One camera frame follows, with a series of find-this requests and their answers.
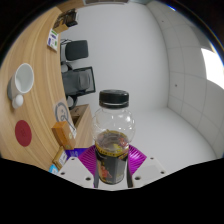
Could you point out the wooden tissue box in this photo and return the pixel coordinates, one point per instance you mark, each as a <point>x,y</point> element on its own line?
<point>63,135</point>

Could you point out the small yellow packet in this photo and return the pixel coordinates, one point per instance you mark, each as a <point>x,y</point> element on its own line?
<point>60,158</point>

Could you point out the flat round red coaster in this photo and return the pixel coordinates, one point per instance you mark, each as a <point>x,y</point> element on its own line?
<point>23,133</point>

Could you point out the clear black-capped drink bottle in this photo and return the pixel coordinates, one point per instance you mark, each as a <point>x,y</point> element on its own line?
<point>111,166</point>

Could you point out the dark printed carton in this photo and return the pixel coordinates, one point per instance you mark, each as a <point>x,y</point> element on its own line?
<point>65,15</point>

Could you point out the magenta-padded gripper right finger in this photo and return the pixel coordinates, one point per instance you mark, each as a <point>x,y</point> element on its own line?
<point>148,171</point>

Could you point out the grey mesh office chair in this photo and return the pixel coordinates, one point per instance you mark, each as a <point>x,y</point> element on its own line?
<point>78,81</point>

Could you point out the black office chair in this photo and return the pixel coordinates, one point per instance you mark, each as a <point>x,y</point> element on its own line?
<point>76,50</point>

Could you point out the wooden side desk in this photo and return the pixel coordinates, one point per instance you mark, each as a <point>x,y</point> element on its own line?
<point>83,125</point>

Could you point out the white ceramic mug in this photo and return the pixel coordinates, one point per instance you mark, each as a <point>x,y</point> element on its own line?
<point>22,80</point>

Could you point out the small light blue box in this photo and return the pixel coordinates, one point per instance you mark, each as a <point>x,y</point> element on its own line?
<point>53,169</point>

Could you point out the round patterned white mat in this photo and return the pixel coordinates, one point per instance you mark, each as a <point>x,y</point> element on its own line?
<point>61,111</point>

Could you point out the green and white booklet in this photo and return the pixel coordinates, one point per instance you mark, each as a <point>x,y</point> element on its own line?
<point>52,39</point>

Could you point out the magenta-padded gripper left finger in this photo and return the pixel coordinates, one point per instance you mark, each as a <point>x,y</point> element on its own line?
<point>75,171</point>

